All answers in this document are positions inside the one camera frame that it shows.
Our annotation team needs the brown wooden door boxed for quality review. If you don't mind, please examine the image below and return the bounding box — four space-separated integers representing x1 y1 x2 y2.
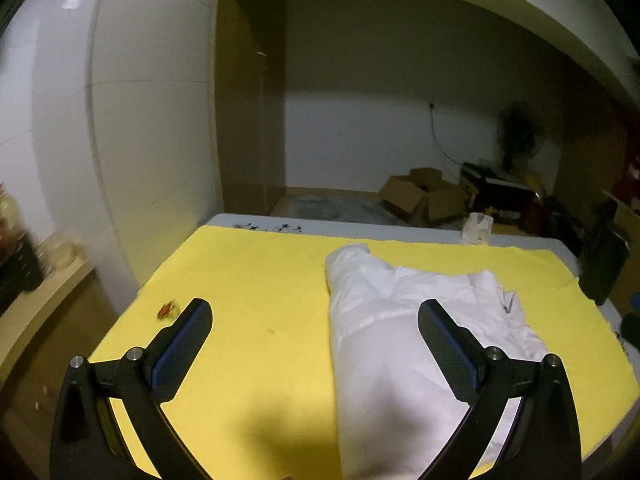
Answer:
213 0 288 214

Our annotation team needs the black bag beside table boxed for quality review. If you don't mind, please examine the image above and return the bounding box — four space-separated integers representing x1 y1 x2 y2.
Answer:
578 197 630 307

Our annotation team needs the white puffer jacket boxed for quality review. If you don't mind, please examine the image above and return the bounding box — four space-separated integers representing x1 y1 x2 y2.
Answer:
326 244 548 479

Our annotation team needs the black wall cable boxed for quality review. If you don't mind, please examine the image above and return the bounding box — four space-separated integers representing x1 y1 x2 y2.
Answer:
427 102 464 167

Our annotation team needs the black standing fan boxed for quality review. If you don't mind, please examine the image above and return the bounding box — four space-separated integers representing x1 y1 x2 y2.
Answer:
498 101 546 172

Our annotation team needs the small orange object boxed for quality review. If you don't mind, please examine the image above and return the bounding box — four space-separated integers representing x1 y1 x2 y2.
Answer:
156 300 180 321

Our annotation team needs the open cardboard box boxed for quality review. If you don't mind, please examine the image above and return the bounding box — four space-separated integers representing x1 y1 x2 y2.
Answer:
380 167 466 226

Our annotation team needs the black box with yellow print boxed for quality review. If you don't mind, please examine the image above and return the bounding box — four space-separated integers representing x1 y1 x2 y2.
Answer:
459 162 541 223

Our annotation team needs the yellow table cloth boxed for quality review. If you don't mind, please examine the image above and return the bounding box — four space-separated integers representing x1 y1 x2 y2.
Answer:
92 226 639 479

